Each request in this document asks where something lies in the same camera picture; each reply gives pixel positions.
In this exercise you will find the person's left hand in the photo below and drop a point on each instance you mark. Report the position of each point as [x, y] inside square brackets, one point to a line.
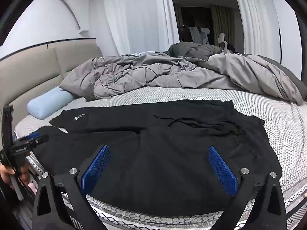
[5, 176]

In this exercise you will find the light blue pillow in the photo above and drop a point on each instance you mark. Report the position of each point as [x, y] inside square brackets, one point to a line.
[48, 103]

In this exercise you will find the bed with honeycomb mattress cover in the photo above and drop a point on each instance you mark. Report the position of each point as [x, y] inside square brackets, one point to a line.
[275, 124]

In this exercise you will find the dark grey padded jacket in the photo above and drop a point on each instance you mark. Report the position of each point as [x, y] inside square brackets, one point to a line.
[191, 50]

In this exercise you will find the black pants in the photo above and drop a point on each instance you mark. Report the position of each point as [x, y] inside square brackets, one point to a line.
[156, 160]

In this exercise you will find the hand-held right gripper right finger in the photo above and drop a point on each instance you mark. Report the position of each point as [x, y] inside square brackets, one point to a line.
[221, 170]

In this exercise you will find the white sheer curtain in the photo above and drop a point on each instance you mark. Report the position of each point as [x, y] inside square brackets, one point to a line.
[256, 16]
[134, 16]

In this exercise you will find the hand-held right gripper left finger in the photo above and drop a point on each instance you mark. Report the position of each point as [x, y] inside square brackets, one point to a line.
[96, 170]

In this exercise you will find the grey duvet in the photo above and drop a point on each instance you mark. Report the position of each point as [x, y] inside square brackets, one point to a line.
[144, 74]

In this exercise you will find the beige padded headboard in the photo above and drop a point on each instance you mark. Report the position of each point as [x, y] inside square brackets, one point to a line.
[28, 76]

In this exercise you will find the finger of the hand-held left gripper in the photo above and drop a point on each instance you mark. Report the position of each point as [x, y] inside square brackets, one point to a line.
[39, 140]
[31, 136]

